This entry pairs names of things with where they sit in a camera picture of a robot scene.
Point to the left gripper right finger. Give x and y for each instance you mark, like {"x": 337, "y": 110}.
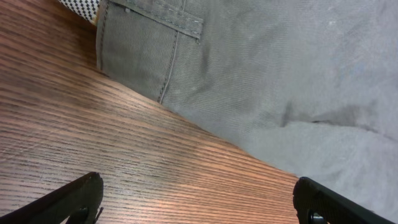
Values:
{"x": 316, "y": 204}

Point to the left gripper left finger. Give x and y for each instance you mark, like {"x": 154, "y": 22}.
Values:
{"x": 77, "y": 202}

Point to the grey cotton shorts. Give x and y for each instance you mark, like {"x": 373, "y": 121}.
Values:
{"x": 308, "y": 86}

